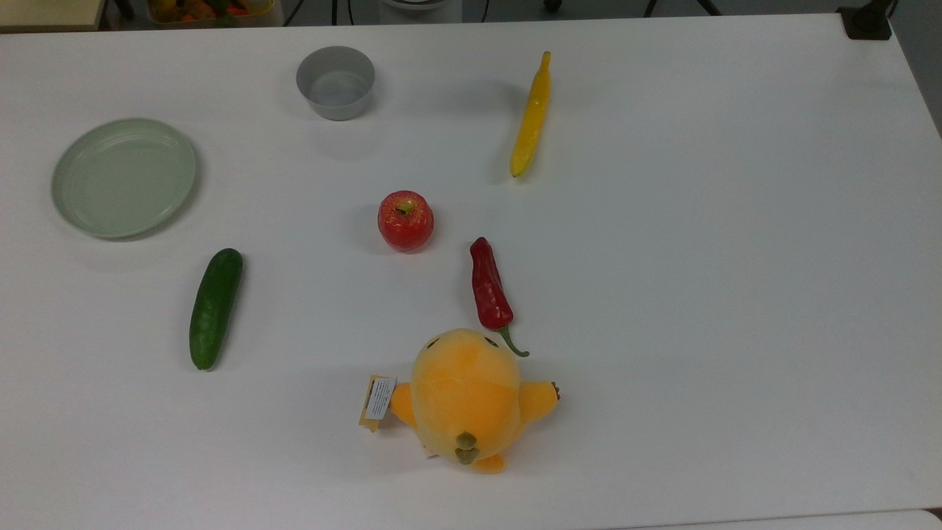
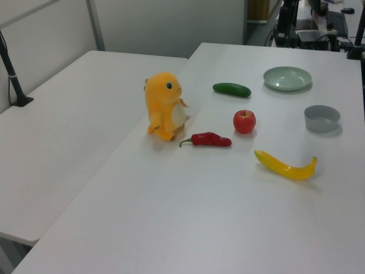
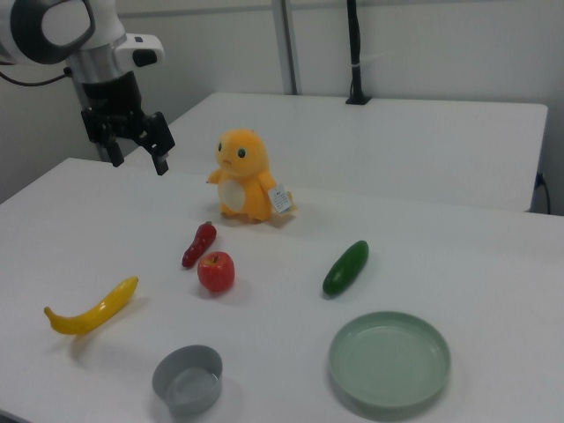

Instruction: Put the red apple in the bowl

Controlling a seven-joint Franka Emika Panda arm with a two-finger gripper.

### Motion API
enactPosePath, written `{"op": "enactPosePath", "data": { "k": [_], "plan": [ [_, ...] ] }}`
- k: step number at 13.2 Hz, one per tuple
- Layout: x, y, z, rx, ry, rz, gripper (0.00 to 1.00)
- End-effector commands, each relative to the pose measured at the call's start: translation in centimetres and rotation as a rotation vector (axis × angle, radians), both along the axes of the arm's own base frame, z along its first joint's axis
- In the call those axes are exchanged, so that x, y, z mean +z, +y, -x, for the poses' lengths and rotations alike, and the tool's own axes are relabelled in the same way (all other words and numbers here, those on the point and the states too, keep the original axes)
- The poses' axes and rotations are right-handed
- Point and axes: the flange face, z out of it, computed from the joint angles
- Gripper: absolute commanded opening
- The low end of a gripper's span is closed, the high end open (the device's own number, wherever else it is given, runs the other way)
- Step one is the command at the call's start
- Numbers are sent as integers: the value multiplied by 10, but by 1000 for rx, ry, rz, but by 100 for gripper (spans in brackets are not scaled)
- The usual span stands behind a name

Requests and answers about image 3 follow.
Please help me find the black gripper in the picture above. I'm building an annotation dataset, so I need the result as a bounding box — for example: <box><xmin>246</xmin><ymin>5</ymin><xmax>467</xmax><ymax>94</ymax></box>
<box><xmin>80</xmin><ymin>70</ymin><xmax>176</xmax><ymax>177</ymax></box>

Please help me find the red apple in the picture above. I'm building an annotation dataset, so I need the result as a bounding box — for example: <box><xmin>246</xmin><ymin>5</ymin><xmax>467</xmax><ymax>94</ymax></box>
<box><xmin>197</xmin><ymin>251</ymin><xmax>236</xmax><ymax>293</ymax></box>

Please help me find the grey bowl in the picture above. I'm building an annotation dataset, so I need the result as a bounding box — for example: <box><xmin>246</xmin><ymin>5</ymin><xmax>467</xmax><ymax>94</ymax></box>
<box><xmin>152</xmin><ymin>344</ymin><xmax>224</xmax><ymax>417</ymax></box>

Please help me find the orange plush toy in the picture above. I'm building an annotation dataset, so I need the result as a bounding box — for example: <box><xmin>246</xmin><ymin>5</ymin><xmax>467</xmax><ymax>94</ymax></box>
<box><xmin>205</xmin><ymin>127</ymin><xmax>299</xmax><ymax>223</ymax></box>

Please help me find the red chili pepper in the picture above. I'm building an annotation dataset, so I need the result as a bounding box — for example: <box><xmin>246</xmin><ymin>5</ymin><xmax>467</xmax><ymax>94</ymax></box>
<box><xmin>181</xmin><ymin>220</ymin><xmax>218</xmax><ymax>269</ymax></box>

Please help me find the white paper tag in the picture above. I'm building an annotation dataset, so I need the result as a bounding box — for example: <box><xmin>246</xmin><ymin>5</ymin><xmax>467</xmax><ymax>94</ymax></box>
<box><xmin>268</xmin><ymin>185</ymin><xmax>293</xmax><ymax>215</ymax></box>

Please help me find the yellow banana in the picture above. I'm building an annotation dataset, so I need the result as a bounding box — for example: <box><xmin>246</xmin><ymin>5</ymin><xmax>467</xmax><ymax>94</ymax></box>
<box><xmin>43</xmin><ymin>276</ymin><xmax>140</xmax><ymax>337</ymax></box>

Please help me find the green cucumber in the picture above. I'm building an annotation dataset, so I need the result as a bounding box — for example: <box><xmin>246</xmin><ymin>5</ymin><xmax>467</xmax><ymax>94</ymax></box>
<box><xmin>322</xmin><ymin>240</ymin><xmax>370</xmax><ymax>297</ymax></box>

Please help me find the green plate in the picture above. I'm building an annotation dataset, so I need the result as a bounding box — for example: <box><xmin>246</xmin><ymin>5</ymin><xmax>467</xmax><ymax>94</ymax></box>
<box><xmin>328</xmin><ymin>310</ymin><xmax>452</xmax><ymax>421</ymax></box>

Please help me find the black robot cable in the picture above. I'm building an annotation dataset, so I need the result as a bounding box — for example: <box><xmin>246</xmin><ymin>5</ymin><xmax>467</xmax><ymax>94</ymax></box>
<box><xmin>0</xmin><ymin>65</ymin><xmax>74</xmax><ymax>86</ymax></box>

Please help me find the black camera stand pole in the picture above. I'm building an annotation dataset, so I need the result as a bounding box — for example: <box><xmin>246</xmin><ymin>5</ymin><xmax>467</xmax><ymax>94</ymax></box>
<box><xmin>345</xmin><ymin>0</ymin><xmax>371</xmax><ymax>106</ymax></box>

